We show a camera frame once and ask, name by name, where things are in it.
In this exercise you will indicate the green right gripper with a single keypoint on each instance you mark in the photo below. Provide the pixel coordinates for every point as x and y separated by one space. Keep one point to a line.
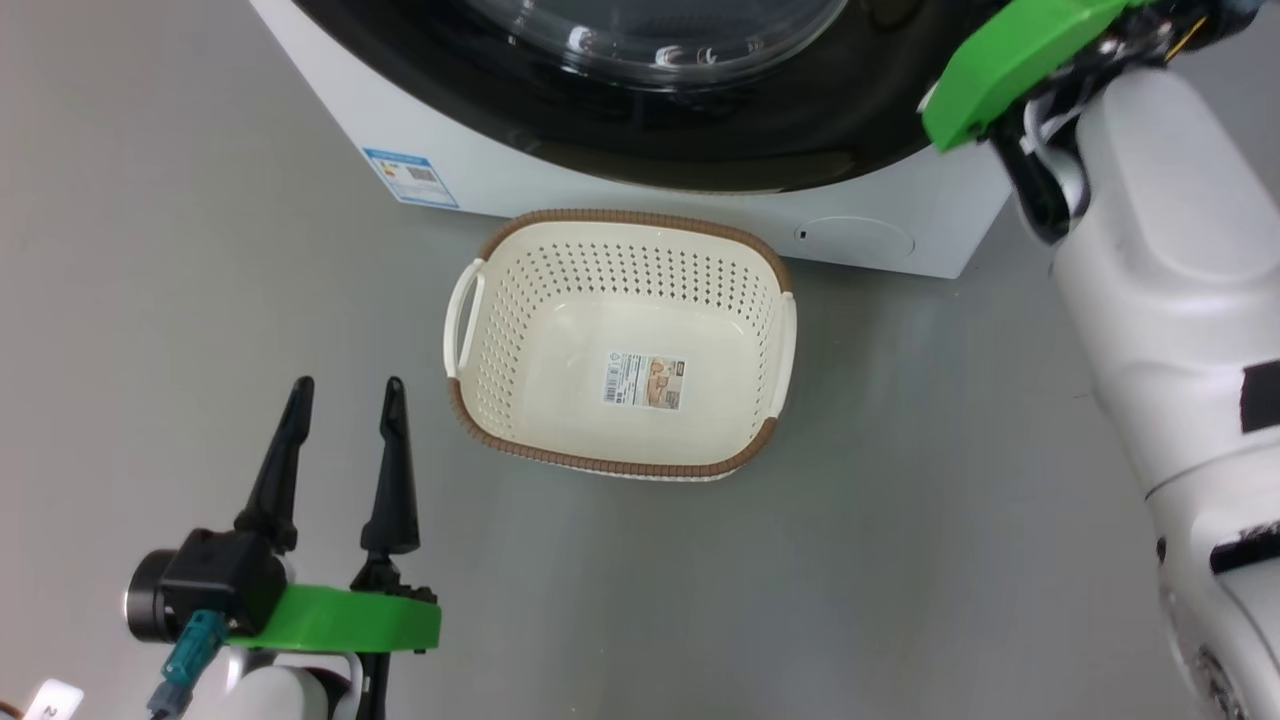
1010 65

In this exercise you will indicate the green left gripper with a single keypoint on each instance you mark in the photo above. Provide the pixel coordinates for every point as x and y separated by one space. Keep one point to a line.
340 620

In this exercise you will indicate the round grey washing machine door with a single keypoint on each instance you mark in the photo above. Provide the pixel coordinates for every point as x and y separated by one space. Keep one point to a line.
600 140

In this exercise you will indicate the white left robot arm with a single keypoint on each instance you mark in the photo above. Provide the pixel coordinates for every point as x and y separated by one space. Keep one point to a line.
275 695

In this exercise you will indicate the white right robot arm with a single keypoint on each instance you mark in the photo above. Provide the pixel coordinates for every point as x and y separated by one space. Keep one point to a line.
1170 300

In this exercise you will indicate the white front-load washing machine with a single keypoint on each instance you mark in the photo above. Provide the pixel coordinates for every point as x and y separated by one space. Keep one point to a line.
900 230

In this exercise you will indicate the cream perforated laundry basket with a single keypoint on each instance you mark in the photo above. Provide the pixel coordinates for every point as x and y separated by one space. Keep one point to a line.
620 330

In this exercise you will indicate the blue energy label sticker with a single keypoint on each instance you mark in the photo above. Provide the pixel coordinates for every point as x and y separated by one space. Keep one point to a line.
410 178

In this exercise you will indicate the paper product label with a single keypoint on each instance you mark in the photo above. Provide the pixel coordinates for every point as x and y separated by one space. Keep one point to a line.
645 381

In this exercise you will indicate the white paper tag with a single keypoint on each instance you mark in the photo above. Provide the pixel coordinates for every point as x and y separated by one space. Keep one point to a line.
52 702

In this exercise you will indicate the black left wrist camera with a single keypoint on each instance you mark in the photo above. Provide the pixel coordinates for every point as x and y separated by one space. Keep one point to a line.
215 580

